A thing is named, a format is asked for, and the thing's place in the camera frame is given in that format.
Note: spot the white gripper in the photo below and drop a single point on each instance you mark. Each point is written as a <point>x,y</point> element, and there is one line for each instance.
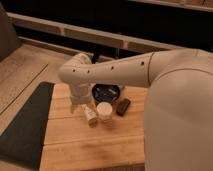
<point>79,100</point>

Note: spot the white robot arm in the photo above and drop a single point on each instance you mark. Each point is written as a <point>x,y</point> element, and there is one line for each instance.
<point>178,110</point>

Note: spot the dark ceramic bowl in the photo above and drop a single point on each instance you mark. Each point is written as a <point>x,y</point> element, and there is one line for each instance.
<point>105,93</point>

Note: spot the black rectangular block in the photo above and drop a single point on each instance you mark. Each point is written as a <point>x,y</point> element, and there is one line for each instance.
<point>122,106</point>

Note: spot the dark green floor mat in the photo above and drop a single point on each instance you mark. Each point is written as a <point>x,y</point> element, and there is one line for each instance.
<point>22,141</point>

